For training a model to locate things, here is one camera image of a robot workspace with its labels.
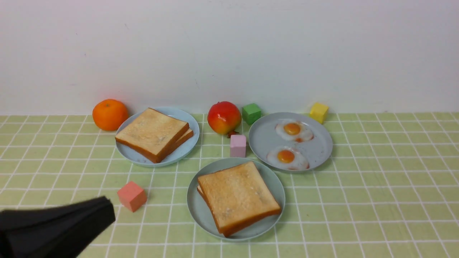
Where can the salmon red cube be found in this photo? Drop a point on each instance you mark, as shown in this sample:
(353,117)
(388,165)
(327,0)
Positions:
(132,196)

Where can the back fried egg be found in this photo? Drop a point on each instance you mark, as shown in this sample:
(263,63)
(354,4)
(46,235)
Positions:
(293,131)

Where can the fried egg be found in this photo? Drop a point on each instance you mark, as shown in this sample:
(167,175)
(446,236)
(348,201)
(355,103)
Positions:
(287,158)
(293,131)

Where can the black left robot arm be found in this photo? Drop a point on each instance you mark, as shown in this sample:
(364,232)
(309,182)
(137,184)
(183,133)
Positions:
(55,232)

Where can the teal empty front plate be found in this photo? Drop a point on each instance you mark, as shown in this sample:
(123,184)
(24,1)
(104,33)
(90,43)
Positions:
(197,215)

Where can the light blue bread plate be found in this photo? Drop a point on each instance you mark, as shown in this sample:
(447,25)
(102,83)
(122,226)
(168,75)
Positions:
(178,154)

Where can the yellow cube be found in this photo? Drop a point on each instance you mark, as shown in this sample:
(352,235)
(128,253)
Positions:
(319,112)

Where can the grey egg plate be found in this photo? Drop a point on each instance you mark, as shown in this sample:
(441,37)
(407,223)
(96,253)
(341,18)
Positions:
(263,138)

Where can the green cube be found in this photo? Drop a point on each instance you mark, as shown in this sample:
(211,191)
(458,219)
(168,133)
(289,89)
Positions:
(251,113)

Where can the pink cube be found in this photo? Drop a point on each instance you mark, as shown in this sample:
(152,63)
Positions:
(238,145)

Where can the orange fruit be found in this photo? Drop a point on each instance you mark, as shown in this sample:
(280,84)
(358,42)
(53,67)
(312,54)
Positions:
(110,114)

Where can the red yellow apple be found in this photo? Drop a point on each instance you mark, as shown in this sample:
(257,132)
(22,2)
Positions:
(224,118)

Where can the toast slice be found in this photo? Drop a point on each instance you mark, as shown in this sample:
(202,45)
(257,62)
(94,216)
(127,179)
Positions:
(236,195)
(152,133)
(205,199)
(188,134)

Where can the front fried egg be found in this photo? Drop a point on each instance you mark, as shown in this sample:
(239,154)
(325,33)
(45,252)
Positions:
(287,158)

